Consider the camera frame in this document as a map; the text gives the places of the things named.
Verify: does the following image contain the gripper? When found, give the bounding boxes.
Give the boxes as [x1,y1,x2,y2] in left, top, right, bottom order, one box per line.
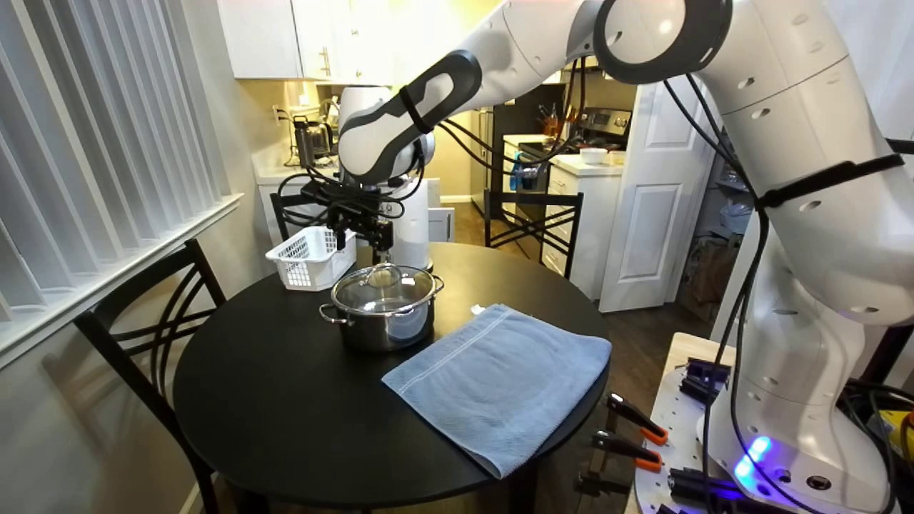
[328,203,396,266]

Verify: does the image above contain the glass pot lid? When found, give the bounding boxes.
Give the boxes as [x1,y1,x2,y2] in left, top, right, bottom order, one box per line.
[331,263,438,317]

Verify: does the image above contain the silver pot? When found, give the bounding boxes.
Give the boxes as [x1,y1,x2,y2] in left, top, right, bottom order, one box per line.
[318,263,446,353]

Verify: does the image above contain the white paper towel roll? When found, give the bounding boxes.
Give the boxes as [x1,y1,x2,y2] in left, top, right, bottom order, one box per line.
[391,177,431,271]

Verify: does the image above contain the white plastic basket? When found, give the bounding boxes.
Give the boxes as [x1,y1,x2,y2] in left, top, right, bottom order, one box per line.
[265,226,358,293]

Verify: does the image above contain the black wooden chair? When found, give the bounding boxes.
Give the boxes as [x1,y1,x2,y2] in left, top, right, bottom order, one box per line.
[269,191,335,243]
[73,238,229,514]
[483,188,585,280]

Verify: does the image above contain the white kitchen counter cabinet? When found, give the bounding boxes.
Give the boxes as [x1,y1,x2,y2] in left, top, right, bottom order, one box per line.
[256,166,456,247]

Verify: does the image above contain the white upper cabinets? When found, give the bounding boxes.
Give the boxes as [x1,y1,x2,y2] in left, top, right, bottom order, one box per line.
[217,0,402,88]

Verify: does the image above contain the white base cabinet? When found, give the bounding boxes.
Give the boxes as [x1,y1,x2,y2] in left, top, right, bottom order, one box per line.
[539,153,625,301]

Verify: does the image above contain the black stove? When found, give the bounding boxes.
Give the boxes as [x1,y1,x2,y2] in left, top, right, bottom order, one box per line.
[517,107,633,163]

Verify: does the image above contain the white vertical blinds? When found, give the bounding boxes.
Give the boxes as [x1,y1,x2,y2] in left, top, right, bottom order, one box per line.
[0,0,233,323]

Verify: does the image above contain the white panel door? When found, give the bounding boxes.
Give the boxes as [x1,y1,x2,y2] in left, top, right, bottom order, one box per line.
[598,75,723,314]

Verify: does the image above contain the black and orange clamp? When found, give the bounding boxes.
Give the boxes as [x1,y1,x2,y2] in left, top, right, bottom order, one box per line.
[606,393,670,448]
[591,429,664,473]

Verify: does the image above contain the brown paper bag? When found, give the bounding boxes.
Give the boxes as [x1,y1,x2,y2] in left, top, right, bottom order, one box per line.
[677,236,742,323]

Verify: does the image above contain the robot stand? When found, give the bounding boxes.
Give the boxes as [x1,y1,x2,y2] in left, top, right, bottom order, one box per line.
[624,331,914,514]

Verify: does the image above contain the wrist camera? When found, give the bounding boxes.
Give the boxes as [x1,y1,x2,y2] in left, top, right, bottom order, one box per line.
[300,181,345,209]

